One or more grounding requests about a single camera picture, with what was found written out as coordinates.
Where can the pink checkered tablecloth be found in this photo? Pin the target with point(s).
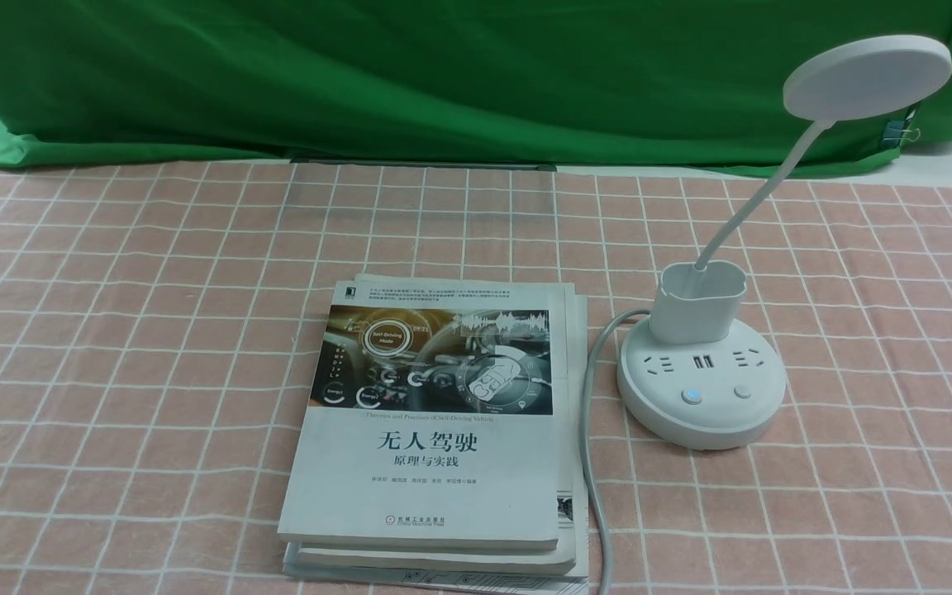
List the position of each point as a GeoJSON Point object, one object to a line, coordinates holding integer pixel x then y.
{"type": "Point", "coordinates": [158, 329]}

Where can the green backdrop cloth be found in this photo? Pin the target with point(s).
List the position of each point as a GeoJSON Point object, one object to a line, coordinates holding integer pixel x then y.
{"type": "Point", "coordinates": [644, 83]}

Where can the top white book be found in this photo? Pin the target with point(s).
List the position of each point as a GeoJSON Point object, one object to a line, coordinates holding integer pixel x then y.
{"type": "Point", "coordinates": [435, 463]}

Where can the blue binder clip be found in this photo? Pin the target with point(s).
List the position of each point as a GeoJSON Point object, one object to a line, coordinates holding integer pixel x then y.
{"type": "Point", "coordinates": [899, 133]}

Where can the bottom white book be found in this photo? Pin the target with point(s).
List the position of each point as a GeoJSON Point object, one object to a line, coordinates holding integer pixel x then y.
{"type": "Point", "coordinates": [573, 511]}

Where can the white desk lamp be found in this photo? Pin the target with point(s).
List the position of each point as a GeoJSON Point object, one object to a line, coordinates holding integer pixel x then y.
{"type": "Point", "coordinates": [690, 371]}

